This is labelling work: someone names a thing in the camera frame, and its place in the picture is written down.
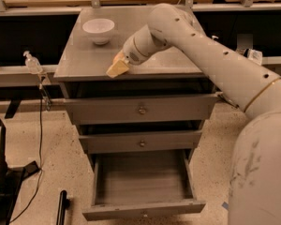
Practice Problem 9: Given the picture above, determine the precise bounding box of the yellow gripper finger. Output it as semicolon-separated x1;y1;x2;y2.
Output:
106;60;129;78

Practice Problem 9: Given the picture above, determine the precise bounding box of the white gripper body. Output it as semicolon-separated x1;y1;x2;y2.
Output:
123;25;170;65

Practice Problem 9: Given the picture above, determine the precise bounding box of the orange fruit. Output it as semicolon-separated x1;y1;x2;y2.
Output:
113;51;125;64

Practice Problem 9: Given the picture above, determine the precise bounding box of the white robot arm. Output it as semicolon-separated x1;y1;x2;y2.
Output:
107;4;281;225

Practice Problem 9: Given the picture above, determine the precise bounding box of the grey top drawer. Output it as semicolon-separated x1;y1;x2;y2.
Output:
65;94;217;125

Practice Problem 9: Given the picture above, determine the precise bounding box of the grey drawer cabinet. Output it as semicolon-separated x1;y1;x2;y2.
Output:
54;7;216;158

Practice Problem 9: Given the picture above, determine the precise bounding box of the grey middle drawer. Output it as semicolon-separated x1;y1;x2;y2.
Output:
79;130;201;154

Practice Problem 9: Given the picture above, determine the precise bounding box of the grey open bottom drawer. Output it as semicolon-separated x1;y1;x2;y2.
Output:
83;150;205;221

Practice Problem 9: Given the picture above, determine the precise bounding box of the white ceramic bowl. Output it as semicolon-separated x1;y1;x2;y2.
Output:
82;18;115;45

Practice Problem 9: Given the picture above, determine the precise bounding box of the clear pump bottle left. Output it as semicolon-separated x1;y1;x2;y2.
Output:
23;51;43;74

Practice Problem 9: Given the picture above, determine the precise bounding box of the grey folded cloth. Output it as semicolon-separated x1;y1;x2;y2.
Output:
217;92;238;108

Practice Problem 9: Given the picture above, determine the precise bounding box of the crumpled paper packet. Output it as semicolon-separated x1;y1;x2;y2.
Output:
236;48;263;66

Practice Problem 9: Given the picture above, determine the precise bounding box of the black tube on floor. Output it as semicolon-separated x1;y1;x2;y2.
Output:
56;190;70;225

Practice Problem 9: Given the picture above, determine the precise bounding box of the black stand base left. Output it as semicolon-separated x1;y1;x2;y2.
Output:
0;118;40;225

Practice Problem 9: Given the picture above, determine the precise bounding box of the black cable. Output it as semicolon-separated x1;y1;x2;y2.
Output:
8;75;45;224

